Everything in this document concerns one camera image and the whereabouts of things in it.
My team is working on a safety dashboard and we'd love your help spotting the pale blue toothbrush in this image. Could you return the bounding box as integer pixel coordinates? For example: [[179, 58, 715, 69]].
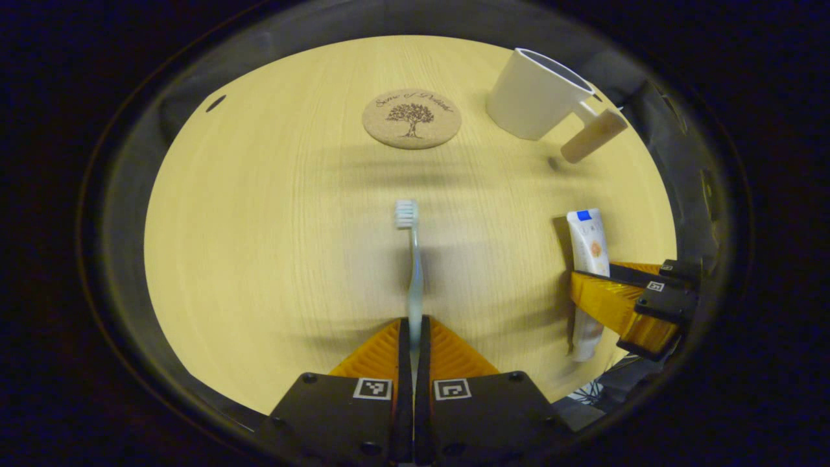
[[395, 199, 425, 377]]

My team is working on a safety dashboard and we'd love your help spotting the black backdrop cloth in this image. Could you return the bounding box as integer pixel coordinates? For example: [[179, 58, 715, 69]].
[[159, 5, 724, 273]]

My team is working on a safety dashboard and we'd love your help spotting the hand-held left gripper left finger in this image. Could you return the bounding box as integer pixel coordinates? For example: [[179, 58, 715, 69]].
[[258, 317, 414, 465]]

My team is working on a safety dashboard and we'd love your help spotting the white cup with wooden handle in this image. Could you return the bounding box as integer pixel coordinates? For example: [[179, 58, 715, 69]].
[[486, 47, 629, 165]]

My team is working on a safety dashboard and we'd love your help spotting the round cork coaster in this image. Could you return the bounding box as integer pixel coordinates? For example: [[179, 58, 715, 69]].
[[362, 88, 462, 150]]

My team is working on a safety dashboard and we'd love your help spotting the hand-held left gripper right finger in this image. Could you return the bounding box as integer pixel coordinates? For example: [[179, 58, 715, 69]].
[[414, 315, 576, 465]]

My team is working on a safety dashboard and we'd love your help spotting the white toothpaste tube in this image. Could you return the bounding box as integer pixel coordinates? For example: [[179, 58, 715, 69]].
[[565, 209, 611, 363]]

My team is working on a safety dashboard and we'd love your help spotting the light wooden desktop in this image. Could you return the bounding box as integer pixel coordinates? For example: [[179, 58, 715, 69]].
[[144, 35, 678, 416]]

